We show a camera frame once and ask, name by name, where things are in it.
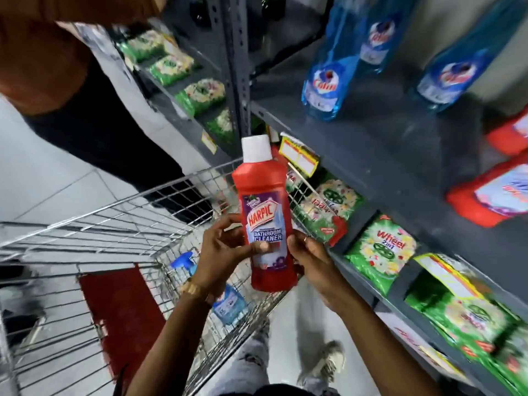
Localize person's left hand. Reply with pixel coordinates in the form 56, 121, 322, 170
193, 213, 271, 296

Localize person's right hand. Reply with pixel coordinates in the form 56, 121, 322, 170
287, 229, 354, 312

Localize red cleaner bottle white cap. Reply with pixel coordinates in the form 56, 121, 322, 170
231, 134, 299, 293

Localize person's left forearm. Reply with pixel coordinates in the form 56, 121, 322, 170
125, 290, 232, 396

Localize person's right forearm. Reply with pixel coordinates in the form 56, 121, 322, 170
329, 284, 443, 396

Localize blue spray bottle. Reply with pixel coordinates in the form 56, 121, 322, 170
170, 251, 248, 326

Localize gold wristwatch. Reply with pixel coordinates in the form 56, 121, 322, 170
179, 279, 218, 308

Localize row of green detergent packets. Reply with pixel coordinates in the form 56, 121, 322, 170
116, 29, 528, 396

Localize yellow shelf price label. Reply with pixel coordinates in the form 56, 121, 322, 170
414, 253, 489, 299
279, 135, 321, 178

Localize small yellow price tag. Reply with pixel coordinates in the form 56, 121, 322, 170
201, 130, 218, 155

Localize person's grey jeans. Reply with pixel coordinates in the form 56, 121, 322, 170
208, 280, 331, 396

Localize person's light sneaker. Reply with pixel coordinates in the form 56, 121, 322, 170
304, 340, 347, 385

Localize red cart seat flap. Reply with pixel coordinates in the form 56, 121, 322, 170
78, 263, 166, 390

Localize grey metal shelving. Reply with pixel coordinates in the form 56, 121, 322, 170
105, 0, 528, 396

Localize blue liquid cleaner bottle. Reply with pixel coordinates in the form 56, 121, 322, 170
301, 0, 373, 122
412, 0, 528, 114
356, 0, 418, 75

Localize red bottle lying flat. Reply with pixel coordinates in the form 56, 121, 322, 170
485, 106, 528, 157
445, 154, 528, 230

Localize dark bottle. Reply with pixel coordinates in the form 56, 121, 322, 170
189, 0, 212, 30
262, 0, 288, 21

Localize metal wire shopping cart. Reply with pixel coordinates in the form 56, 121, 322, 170
0, 158, 320, 396

